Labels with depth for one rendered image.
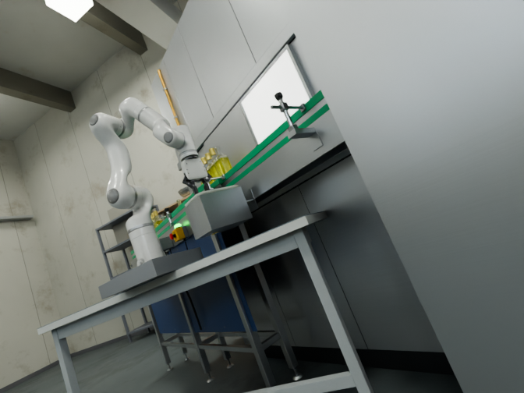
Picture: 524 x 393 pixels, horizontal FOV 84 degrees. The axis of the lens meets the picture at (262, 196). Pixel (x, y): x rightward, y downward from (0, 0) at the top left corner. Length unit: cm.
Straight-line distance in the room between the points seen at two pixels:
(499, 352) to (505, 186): 35
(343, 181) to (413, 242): 57
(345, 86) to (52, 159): 819
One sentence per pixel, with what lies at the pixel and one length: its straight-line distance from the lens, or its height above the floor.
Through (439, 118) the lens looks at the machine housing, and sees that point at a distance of 73.
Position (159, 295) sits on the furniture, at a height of 67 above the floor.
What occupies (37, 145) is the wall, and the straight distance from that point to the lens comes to 923.
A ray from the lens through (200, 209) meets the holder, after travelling 125.
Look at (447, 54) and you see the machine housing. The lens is 74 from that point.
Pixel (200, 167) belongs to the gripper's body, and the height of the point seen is 114.
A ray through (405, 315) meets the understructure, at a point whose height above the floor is 25.
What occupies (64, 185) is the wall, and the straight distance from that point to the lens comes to 827.
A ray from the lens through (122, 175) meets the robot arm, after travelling 153.
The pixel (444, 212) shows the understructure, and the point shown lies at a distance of 75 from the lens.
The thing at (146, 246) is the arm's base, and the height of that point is 90.
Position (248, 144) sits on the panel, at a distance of 164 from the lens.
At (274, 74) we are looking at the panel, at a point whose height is 143.
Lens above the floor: 70
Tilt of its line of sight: 9 degrees up
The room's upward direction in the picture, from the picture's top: 22 degrees counter-clockwise
